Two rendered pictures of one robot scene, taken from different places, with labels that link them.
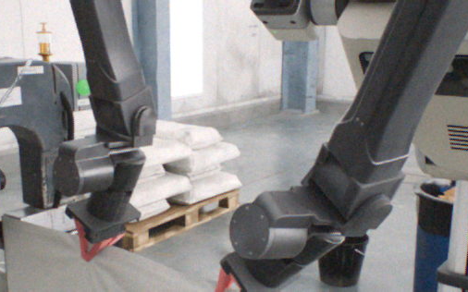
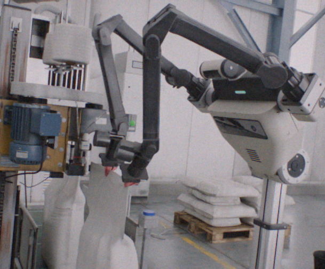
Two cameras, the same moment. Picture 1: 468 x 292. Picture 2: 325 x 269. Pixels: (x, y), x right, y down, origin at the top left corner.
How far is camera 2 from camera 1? 0.99 m
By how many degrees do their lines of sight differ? 26
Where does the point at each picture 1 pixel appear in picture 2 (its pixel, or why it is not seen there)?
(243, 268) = (125, 168)
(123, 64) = (117, 107)
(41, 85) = not seen: hidden behind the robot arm
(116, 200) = (112, 152)
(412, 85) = (147, 109)
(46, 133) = not seen: hidden behind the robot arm
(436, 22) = (144, 92)
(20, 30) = (190, 119)
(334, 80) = not seen: outside the picture
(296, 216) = (127, 147)
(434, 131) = (244, 151)
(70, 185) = (95, 142)
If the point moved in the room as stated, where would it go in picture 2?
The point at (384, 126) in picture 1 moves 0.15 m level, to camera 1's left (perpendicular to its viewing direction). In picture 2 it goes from (144, 121) to (105, 116)
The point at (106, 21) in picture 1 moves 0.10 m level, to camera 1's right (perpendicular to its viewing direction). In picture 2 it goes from (112, 94) to (134, 95)
